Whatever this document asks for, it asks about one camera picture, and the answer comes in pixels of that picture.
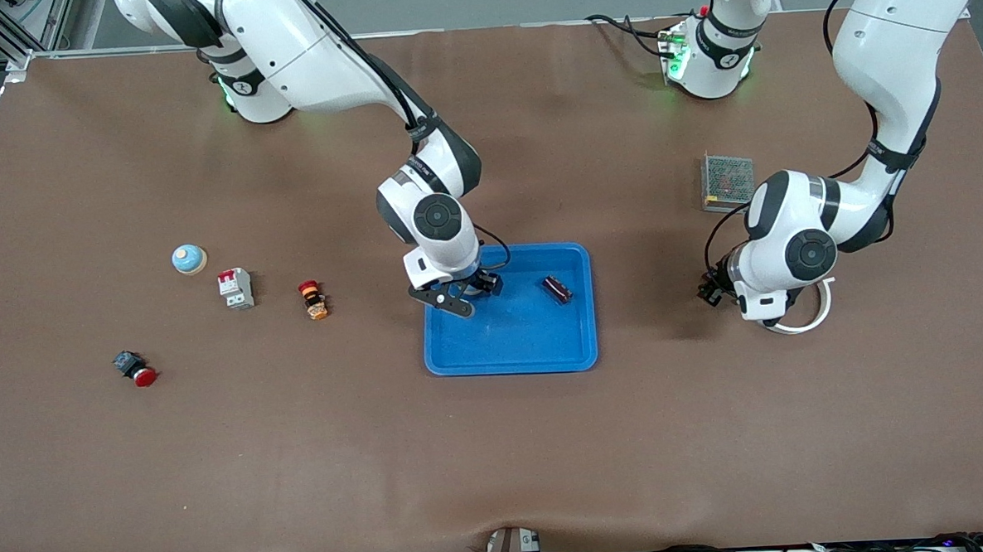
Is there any blue plastic tray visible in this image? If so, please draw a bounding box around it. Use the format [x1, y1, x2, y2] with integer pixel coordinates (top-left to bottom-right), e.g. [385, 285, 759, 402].
[419, 240, 600, 380]

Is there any black base cable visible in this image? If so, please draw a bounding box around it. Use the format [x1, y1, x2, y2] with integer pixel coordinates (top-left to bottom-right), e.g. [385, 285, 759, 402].
[585, 9, 678, 61]

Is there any orange emergency stop switch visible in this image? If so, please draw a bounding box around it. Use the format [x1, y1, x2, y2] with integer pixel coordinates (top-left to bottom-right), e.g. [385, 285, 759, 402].
[298, 279, 330, 322]

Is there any white curved pipe clamp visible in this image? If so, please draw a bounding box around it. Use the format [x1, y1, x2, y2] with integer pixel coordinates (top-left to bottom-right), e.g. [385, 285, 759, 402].
[761, 276, 839, 337]

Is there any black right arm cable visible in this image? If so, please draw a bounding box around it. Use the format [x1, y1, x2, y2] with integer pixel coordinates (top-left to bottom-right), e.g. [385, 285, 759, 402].
[288, 0, 512, 278]

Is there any white circuit breaker red switch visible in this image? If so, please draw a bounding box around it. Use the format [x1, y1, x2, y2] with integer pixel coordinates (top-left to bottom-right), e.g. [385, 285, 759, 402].
[216, 268, 255, 311]

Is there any metal mesh power supply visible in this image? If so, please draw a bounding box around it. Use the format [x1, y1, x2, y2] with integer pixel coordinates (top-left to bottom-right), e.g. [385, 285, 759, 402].
[700, 151, 758, 216]

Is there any red mushroom push button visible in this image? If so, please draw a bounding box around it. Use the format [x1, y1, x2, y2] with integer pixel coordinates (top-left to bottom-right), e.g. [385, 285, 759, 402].
[113, 349, 159, 389]

